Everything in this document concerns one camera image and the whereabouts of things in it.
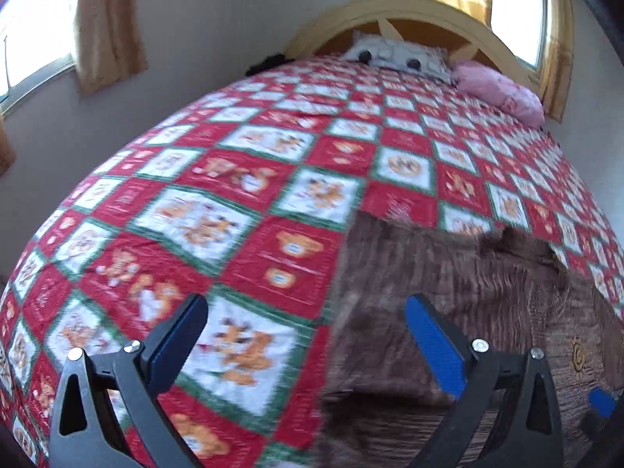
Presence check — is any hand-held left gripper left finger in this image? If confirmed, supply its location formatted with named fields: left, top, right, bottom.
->
left=49, top=294, right=209, bottom=468

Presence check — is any pink pillow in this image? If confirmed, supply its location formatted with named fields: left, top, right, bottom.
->
left=451, top=61, right=546, bottom=128

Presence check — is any red checkered printed bedspread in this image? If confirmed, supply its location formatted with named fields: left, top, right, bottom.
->
left=0, top=53, right=624, bottom=468

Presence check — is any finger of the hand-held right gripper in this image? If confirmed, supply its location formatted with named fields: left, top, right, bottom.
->
left=580, top=387, right=620, bottom=449

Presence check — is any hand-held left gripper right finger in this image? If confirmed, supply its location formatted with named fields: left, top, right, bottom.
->
left=404, top=294, right=566, bottom=468

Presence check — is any window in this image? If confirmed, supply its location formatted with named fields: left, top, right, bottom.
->
left=0, top=0, right=81, bottom=113
left=490, top=0, right=548, bottom=70

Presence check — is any dark object beside headboard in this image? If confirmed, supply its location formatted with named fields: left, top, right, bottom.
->
left=245, top=53, right=296, bottom=77

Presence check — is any grey white patterned pillow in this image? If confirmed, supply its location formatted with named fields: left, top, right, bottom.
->
left=341, top=29, right=454, bottom=83

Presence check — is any brown fuzzy garment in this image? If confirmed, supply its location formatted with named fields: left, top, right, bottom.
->
left=312, top=212, right=624, bottom=468

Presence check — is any wooden arched headboard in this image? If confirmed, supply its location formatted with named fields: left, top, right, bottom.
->
left=283, top=0, right=542, bottom=93

